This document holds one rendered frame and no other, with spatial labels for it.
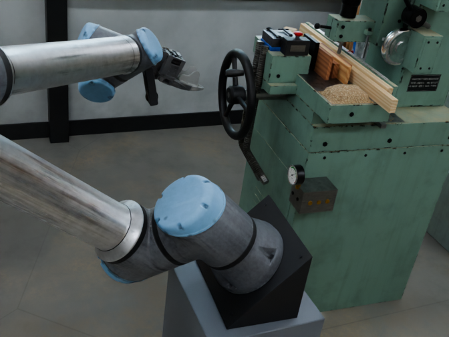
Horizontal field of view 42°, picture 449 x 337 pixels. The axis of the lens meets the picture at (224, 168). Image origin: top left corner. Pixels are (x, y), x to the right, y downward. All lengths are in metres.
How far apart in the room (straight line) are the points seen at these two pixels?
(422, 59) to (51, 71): 1.17
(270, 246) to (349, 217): 0.73
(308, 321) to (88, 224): 0.57
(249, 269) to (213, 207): 0.19
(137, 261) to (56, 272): 1.05
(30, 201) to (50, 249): 1.30
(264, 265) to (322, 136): 0.59
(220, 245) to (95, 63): 0.46
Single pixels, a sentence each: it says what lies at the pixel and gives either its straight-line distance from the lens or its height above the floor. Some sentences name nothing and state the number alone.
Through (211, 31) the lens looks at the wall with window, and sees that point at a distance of 3.26.
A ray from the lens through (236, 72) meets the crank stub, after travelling 1.76.
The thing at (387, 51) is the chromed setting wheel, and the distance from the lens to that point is 1.89.
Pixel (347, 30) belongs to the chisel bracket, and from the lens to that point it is 1.92.
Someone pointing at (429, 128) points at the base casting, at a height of 0.78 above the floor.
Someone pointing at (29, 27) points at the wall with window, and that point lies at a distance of 3.02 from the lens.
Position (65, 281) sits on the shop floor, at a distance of 2.31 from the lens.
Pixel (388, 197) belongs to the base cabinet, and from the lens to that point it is 2.09.
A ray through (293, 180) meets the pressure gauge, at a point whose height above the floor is 0.65.
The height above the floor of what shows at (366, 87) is 0.92.
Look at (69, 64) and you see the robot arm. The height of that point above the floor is 1.11.
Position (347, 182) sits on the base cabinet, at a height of 0.59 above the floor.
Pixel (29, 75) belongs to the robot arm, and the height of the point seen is 1.12.
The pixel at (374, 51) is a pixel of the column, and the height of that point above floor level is 0.93.
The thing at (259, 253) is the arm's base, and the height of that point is 0.72.
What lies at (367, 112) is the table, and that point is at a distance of 1.76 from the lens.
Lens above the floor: 1.54
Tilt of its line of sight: 30 degrees down
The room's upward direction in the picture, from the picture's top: 8 degrees clockwise
